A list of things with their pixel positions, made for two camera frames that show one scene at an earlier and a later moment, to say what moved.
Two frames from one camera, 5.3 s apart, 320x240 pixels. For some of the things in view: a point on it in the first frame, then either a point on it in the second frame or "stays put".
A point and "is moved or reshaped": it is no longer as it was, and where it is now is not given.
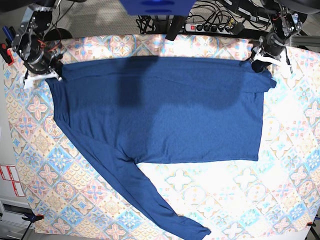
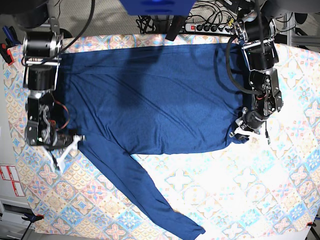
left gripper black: x=50 y=61 -> x=63 y=138
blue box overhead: x=157 y=7 stays put
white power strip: x=210 y=28 stays put
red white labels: x=10 y=173 stays put
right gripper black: x=272 y=43 -> x=254 y=120
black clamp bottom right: x=311 y=224 stays put
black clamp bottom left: x=32 y=218 stays put
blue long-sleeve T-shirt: x=132 y=111 is moved or reshaped
